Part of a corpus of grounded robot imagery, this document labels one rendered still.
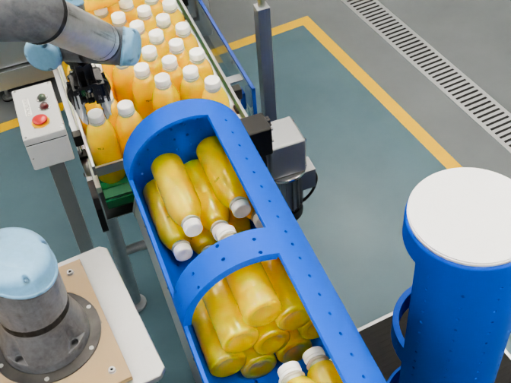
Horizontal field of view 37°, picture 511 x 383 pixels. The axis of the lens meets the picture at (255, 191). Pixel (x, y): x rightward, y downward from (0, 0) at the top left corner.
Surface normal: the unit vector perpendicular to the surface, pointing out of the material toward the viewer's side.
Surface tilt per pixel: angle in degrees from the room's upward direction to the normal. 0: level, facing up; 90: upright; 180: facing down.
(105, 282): 0
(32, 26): 101
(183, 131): 90
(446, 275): 90
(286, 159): 90
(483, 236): 0
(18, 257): 8
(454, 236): 0
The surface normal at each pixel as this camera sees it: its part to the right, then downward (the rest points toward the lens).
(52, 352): 0.40, 0.39
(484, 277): 0.01, 0.73
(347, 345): 0.53, -0.72
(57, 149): 0.35, 0.66
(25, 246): 0.08, -0.68
